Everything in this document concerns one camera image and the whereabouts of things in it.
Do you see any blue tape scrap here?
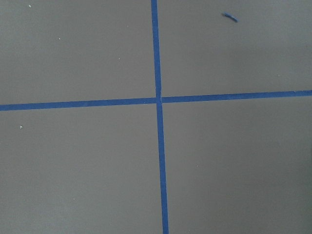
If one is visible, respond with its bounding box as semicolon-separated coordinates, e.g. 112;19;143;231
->
222;12;239;23

